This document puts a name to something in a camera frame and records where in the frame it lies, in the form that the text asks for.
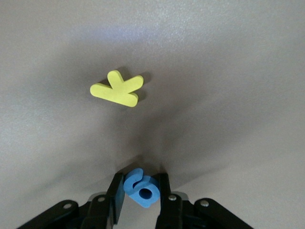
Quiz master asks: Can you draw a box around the table cover sheet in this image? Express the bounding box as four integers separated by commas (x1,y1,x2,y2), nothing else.
0,0,305,229

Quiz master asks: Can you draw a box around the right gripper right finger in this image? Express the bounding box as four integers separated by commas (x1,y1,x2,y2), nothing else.
152,173,254,229

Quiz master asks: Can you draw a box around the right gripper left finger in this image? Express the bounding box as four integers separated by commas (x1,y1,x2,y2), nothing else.
16,173,126,229

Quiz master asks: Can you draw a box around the blue letter g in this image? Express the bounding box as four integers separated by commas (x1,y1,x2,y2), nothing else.
123,167,160,208

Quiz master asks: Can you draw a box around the yellow letter k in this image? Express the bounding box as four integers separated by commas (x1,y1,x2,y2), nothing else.
90,70,145,108

